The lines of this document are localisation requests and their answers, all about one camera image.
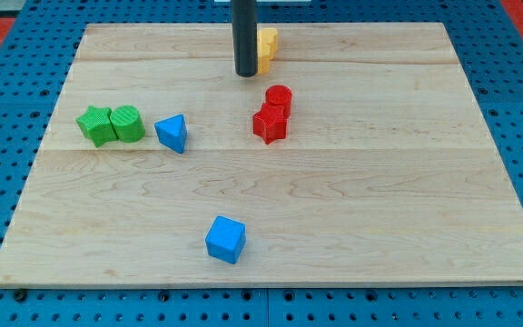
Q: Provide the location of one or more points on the red star block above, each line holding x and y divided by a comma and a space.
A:
270, 123

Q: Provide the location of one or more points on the blue triangle block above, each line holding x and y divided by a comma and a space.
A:
172, 133

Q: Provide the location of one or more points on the green cylinder block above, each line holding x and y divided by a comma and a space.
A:
127, 123

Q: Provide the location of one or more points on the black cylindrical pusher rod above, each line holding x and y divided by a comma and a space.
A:
244, 34

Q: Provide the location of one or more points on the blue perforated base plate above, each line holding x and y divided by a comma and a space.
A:
34, 61

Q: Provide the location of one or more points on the yellow heart block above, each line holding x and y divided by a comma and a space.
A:
267, 46

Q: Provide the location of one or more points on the blue cube block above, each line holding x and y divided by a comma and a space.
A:
226, 239

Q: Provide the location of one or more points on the green star block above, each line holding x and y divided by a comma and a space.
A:
95, 124

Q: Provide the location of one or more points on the wooden board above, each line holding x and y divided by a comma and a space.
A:
388, 176

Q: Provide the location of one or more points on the red cylinder block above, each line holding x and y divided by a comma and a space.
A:
280, 95

